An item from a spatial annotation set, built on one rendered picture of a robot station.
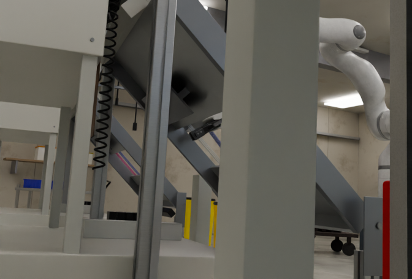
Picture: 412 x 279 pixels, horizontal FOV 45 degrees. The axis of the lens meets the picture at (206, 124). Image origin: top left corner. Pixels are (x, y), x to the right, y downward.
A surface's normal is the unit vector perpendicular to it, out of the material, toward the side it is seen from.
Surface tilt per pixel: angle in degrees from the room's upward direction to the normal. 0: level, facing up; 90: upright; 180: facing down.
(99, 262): 90
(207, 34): 90
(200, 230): 90
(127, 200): 90
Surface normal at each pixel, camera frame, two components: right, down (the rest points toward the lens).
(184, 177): 0.48, -0.11
